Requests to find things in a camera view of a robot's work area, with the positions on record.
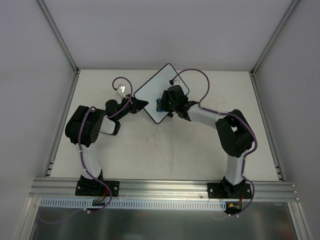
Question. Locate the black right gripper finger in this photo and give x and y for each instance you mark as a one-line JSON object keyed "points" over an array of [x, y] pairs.
{"points": [[167, 107], [165, 98]]}

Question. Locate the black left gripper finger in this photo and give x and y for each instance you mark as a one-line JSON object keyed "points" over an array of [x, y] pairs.
{"points": [[137, 103], [134, 109]]}

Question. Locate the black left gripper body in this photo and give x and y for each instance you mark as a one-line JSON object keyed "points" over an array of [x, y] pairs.
{"points": [[133, 104]]}

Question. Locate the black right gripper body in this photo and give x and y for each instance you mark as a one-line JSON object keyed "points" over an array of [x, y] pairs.
{"points": [[164, 101]]}

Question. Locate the blue whiteboard eraser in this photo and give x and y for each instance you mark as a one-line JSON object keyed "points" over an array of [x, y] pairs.
{"points": [[159, 105]]}

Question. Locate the black framed whiteboard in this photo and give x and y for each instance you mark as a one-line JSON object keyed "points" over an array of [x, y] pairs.
{"points": [[153, 89]]}

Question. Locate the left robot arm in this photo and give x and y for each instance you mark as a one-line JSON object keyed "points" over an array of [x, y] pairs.
{"points": [[83, 130]]}

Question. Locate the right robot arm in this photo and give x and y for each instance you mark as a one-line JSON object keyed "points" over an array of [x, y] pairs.
{"points": [[235, 134]]}

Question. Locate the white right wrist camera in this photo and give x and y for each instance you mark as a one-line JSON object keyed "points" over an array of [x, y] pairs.
{"points": [[173, 82]]}

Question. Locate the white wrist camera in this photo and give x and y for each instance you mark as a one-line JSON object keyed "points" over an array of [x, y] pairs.
{"points": [[120, 91], [173, 82]]}

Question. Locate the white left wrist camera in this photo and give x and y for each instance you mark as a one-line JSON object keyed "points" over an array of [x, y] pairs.
{"points": [[120, 91]]}

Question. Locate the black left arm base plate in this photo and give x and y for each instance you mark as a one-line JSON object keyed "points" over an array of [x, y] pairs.
{"points": [[91, 188]]}

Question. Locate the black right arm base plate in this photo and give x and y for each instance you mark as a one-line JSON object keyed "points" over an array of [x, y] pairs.
{"points": [[217, 191]]}

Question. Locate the left aluminium side rail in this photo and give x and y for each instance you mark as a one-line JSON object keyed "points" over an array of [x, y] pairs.
{"points": [[60, 127]]}

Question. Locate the aluminium side rail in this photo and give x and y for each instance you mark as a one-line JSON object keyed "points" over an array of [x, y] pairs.
{"points": [[60, 127], [271, 142]]}

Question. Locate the left aluminium frame post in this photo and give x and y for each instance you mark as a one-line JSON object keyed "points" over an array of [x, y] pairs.
{"points": [[57, 34]]}

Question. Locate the aluminium frame post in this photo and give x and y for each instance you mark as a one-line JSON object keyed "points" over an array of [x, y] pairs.
{"points": [[57, 34], [275, 34]]}

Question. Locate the aluminium mounting rail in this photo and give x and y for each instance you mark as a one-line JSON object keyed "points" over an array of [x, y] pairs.
{"points": [[181, 190]]}

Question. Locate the right aluminium side rail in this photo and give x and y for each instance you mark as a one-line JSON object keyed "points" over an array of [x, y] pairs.
{"points": [[271, 142]]}

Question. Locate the white slotted cable duct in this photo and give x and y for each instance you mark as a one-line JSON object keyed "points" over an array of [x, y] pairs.
{"points": [[90, 203]]}

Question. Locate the right aluminium frame post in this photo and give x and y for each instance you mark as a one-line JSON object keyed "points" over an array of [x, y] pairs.
{"points": [[275, 34]]}

